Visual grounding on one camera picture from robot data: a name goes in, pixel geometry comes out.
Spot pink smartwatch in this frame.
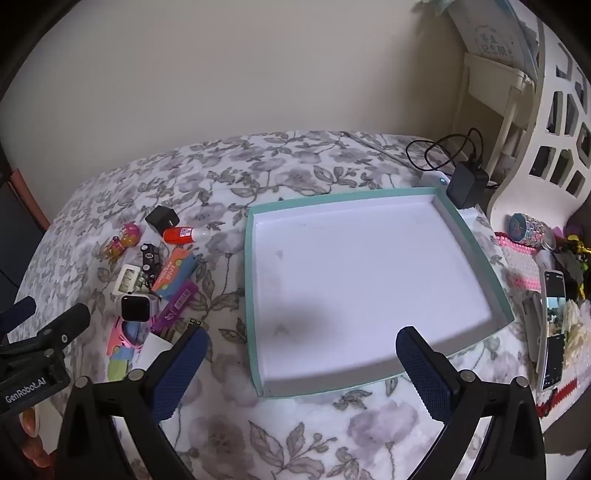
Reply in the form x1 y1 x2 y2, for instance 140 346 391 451
107 293 160 352

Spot black power adapter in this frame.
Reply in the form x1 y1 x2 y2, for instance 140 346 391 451
449 161 491 209

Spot grey floral blanket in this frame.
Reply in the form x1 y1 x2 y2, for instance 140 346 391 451
16 130 522 480

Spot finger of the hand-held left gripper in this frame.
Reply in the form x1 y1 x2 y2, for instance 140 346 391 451
0 303 92 365
0 298 37 334

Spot red-brown furniture edge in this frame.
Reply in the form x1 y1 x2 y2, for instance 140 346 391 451
9 168 51 232

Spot cream claw hair clip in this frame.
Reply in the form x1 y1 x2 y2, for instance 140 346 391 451
112 264 145 296

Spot small white box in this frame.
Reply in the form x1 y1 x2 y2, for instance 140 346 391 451
137 333 175 371

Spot yellow black toy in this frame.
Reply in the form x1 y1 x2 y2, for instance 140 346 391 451
567 234 591 259

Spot white fluffy flower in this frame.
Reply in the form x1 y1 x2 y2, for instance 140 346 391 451
564 299 591 370

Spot coral blue green toy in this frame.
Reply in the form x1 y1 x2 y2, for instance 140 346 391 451
107 342 139 383

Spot black cable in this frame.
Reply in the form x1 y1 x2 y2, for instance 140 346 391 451
406 128 499 190

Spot white blue printed board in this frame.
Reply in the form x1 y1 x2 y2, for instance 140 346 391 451
418 0 541 70

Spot white lattice headboard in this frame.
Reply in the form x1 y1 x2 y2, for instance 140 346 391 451
487 18 591 217

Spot purple packet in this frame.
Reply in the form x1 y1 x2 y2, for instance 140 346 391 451
152 281 199 335

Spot silver flat case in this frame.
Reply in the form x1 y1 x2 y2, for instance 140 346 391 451
522 293 544 363

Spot black charger cube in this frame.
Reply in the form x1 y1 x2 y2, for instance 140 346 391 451
145 206 178 232

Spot orange comb packet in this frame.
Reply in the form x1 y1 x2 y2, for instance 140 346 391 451
151 248 191 292

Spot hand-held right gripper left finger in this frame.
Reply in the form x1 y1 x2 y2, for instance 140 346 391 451
55 327 211 480

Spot red glue bottle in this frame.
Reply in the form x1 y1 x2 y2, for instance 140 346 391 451
163 226 211 246

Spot teal white shallow tray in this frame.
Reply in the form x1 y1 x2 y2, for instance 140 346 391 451
244 187 515 398

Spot smartphone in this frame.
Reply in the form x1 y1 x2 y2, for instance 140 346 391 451
538 269 568 392

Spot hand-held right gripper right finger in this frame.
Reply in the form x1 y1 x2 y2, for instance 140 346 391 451
396 326 548 480

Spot blue plastic bar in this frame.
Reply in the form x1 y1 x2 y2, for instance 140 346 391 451
178 255 198 289

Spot pink orange toy figure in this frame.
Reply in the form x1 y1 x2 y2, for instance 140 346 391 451
105 223 141 263

